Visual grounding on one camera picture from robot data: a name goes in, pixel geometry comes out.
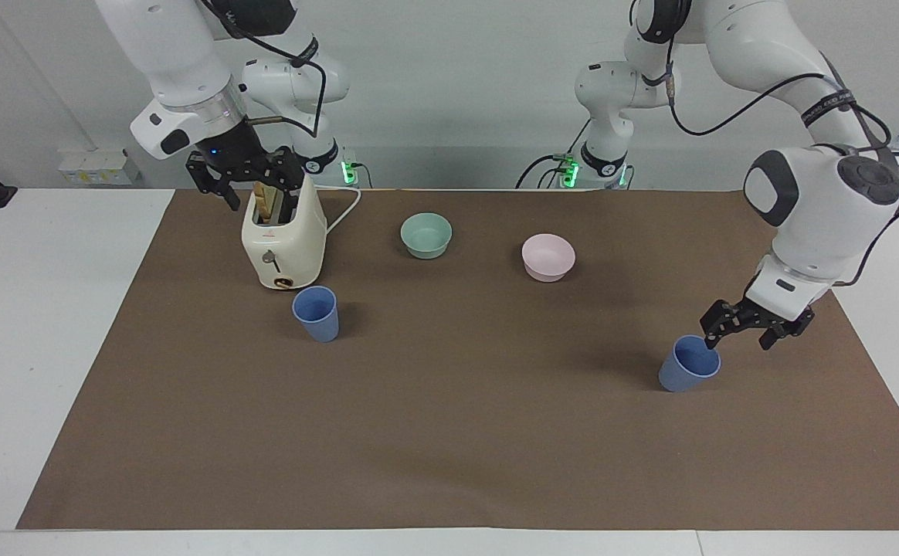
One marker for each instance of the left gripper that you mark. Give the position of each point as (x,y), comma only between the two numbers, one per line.
(774,318)

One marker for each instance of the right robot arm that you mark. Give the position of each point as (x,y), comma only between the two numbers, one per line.
(179,62)

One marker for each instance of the cream toaster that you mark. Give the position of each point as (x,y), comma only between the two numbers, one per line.
(286,247)

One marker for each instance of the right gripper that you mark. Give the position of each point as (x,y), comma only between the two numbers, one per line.
(232,147)

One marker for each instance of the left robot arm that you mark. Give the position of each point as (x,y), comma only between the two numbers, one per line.
(812,224)

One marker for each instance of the toast slice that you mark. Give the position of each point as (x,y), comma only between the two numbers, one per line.
(267,202)

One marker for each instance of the blue cup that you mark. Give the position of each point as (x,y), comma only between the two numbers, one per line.
(685,371)
(317,316)

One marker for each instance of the pink bowl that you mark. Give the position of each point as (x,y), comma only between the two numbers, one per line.
(548,259)

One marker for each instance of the white wall socket box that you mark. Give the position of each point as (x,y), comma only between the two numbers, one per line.
(98,168)

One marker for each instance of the green bowl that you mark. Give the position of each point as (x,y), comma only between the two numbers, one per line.
(426,238)

